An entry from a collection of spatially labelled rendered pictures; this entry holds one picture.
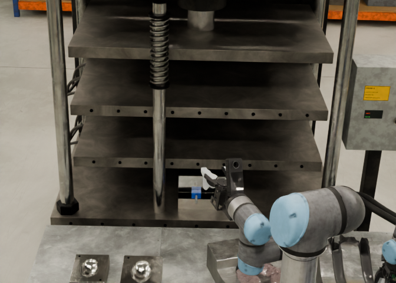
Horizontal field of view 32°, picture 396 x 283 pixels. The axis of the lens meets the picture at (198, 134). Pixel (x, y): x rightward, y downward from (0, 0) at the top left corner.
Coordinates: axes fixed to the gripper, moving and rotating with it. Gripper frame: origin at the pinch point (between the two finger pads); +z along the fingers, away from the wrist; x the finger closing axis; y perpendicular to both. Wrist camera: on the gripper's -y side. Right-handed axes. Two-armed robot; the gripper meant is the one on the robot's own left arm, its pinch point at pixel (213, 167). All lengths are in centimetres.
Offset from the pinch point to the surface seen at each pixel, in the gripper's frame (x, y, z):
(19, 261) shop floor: -27, 150, 170
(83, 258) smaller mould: -25, 63, 47
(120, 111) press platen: -3, 19, 89
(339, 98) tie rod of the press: 77, -3, 50
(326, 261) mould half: 59, 47, 8
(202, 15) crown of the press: 33, -21, 101
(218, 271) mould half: 20, 56, 21
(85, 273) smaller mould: -26, 65, 40
